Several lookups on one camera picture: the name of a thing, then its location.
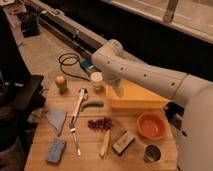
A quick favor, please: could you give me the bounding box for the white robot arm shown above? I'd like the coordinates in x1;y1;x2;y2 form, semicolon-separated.
92;39;213;171

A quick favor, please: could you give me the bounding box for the red bowl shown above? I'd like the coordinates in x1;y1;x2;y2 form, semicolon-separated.
137;113;167;140

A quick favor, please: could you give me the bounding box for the yellow plastic tub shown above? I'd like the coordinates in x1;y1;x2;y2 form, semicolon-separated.
106;80;169;109

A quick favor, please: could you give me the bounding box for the white cup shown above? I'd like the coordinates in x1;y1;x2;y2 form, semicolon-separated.
90;72;103;89

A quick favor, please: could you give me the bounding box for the green chili pepper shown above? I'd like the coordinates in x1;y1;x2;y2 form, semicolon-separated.
81;101;104;112

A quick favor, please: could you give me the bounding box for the blue box device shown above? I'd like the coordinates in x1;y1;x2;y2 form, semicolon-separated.
80;59;96;74

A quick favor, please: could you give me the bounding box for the wooden block eraser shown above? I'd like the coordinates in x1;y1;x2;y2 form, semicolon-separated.
112;131;135;156

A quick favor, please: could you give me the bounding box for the silver metal fork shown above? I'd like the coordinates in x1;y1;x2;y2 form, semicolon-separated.
69;124;81;156

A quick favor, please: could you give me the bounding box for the grey blue cloth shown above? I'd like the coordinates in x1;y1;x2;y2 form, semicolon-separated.
46;109;66;136

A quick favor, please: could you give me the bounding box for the small metal cup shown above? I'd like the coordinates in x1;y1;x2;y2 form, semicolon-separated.
144;145;161;163

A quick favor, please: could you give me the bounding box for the blue sponge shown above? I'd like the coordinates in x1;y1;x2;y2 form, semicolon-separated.
46;138;66;164

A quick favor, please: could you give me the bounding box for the black box on floor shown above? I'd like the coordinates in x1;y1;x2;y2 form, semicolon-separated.
21;13;40;37

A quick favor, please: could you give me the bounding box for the black coiled cable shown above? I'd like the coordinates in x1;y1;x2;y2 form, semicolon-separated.
58;52;91;82

